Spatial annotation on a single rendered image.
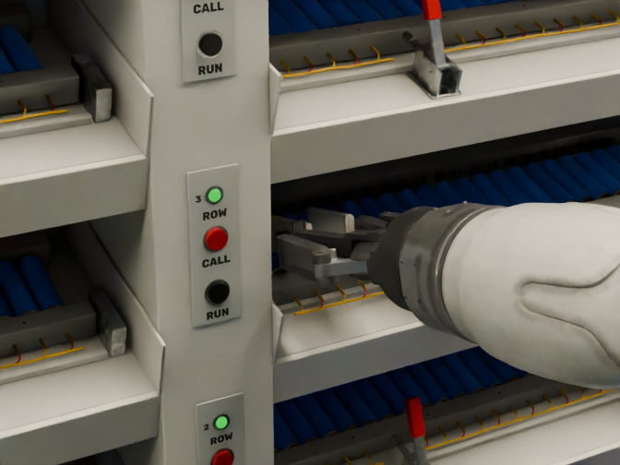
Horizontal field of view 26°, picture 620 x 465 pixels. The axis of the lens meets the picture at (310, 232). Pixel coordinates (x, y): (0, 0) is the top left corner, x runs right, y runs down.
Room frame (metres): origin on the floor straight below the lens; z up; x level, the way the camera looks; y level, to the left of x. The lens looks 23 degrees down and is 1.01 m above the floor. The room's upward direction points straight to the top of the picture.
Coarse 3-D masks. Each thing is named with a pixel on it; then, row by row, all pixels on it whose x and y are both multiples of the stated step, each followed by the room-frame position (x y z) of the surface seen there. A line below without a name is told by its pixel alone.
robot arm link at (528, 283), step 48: (480, 240) 0.74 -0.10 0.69; (528, 240) 0.71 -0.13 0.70; (576, 240) 0.68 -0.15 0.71; (480, 288) 0.71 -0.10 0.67; (528, 288) 0.68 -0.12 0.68; (576, 288) 0.66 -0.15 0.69; (480, 336) 0.72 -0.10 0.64; (528, 336) 0.68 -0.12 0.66; (576, 336) 0.65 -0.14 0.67; (576, 384) 0.67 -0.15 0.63
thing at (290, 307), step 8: (352, 288) 1.01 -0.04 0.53; (360, 288) 1.02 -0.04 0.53; (368, 288) 1.02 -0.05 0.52; (376, 288) 1.02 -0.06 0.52; (328, 296) 1.00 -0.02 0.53; (336, 296) 1.00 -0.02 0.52; (352, 296) 1.01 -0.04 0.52; (288, 304) 0.98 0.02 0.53; (296, 304) 0.98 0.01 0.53; (304, 304) 0.99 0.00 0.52; (312, 304) 0.99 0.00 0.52; (320, 304) 1.00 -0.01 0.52; (288, 312) 0.98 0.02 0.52
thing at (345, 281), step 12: (600, 204) 1.15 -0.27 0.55; (612, 204) 1.15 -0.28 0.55; (276, 276) 0.99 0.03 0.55; (288, 276) 0.99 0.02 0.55; (300, 276) 1.00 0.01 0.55; (348, 276) 1.01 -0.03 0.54; (276, 288) 0.98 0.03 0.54; (288, 288) 0.98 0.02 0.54; (300, 288) 0.99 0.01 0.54; (312, 288) 0.99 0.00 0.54; (336, 288) 1.01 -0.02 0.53; (348, 288) 1.01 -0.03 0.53; (276, 300) 0.98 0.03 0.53; (288, 300) 0.98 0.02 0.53; (300, 300) 0.99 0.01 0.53; (348, 300) 0.99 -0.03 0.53; (300, 312) 0.97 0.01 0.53
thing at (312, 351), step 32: (288, 320) 0.97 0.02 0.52; (320, 320) 0.98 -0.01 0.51; (352, 320) 0.98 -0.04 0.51; (384, 320) 0.99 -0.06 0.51; (416, 320) 0.99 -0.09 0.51; (288, 352) 0.94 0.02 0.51; (320, 352) 0.94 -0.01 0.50; (352, 352) 0.96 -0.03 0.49; (384, 352) 0.98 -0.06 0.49; (416, 352) 1.00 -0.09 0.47; (448, 352) 1.02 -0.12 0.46; (288, 384) 0.93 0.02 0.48; (320, 384) 0.95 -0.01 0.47
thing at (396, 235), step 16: (416, 208) 0.86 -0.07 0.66; (432, 208) 0.86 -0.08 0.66; (400, 224) 0.84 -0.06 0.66; (384, 240) 0.85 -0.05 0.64; (400, 240) 0.83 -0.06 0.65; (352, 256) 0.86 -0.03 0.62; (368, 256) 0.85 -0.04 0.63; (384, 256) 0.84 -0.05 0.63; (368, 272) 0.85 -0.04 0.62; (384, 272) 0.83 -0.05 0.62; (384, 288) 0.84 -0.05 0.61; (400, 288) 0.82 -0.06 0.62; (400, 304) 0.83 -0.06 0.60
